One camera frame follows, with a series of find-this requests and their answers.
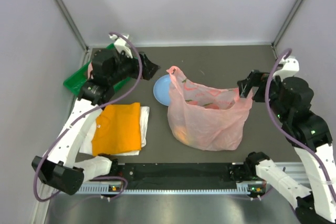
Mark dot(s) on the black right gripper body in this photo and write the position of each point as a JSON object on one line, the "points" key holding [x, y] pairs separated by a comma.
{"points": [[256, 78]]}

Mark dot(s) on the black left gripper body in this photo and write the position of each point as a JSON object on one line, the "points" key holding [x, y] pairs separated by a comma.
{"points": [[127, 66]]}

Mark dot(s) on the pink plastic bag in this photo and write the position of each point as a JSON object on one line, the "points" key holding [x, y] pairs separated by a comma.
{"points": [[214, 117]]}

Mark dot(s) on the orange green mango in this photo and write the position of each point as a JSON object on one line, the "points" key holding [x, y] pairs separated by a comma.
{"points": [[182, 134]]}

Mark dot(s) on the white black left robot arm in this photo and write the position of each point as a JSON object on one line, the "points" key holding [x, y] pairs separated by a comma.
{"points": [[58, 168]]}

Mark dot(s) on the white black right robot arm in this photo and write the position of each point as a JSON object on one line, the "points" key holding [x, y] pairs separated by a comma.
{"points": [[289, 102]]}

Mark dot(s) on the pink baseball cap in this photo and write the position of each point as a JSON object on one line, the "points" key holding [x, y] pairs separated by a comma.
{"points": [[89, 70]]}

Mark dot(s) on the blue fruit plate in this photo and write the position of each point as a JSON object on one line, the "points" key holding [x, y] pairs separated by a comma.
{"points": [[161, 90]]}

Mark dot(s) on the green plastic bin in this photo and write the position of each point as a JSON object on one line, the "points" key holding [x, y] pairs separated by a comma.
{"points": [[77, 80]]}

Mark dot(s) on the orange folded cloth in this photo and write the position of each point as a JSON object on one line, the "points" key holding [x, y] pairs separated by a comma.
{"points": [[118, 130]]}

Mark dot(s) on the white folded cloth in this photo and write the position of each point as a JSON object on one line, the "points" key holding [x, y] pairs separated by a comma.
{"points": [[86, 147]]}

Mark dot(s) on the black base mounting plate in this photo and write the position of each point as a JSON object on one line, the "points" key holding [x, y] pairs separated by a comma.
{"points": [[182, 175]]}

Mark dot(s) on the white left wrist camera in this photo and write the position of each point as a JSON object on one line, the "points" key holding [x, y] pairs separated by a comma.
{"points": [[121, 46]]}

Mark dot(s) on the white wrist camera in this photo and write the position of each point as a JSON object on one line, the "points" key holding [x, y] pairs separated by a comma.
{"points": [[287, 68], [121, 46]]}

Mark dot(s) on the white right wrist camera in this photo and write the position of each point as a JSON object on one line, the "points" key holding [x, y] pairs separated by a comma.
{"points": [[287, 68]]}

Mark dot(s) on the grey slotted cable duct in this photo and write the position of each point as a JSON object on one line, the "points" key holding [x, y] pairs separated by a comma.
{"points": [[111, 189]]}

